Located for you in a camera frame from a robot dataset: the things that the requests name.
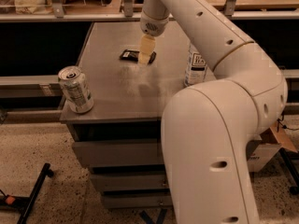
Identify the black rxbar chocolate wrapper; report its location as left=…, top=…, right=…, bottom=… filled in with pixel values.
left=120, top=49, right=156, bottom=64

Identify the grey top drawer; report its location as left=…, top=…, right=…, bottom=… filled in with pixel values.
left=72, top=139, right=164, bottom=168

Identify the grey drawer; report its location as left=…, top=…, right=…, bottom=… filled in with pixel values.
left=91, top=171, right=168, bottom=192
left=101, top=192, right=172, bottom=209
left=72, top=139, right=164, bottom=168

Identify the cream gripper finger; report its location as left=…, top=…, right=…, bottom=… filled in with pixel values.
left=138, top=35, right=156, bottom=65

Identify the black stand leg right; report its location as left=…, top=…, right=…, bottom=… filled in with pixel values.
left=279, top=148, right=299, bottom=195

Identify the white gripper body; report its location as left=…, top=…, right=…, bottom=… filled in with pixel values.
left=140, top=13, right=169, bottom=37

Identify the grey bottom drawer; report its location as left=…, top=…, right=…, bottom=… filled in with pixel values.
left=101, top=192, right=172, bottom=209

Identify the clear water bottle white cap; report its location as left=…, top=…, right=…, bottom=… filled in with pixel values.
left=184, top=44, right=207, bottom=86

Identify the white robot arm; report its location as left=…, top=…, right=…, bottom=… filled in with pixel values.
left=141, top=0, right=288, bottom=224

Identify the grey drawer cabinet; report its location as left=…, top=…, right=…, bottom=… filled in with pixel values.
left=59, top=20, right=219, bottom=210

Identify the grey middle drawer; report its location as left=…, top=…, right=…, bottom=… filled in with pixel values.
left=91, top=171, right=168, bottom=192

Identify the silver 7up soda can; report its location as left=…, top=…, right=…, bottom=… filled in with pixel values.
left=58, top=66, right=93, bottom=114

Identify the white cardboard box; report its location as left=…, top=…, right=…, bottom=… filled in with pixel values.
left=247, top=121, right=298, bottom=173

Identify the metal shelf rail frame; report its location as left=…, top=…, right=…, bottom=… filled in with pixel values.
left=0, top=0, right=299, bottom=22

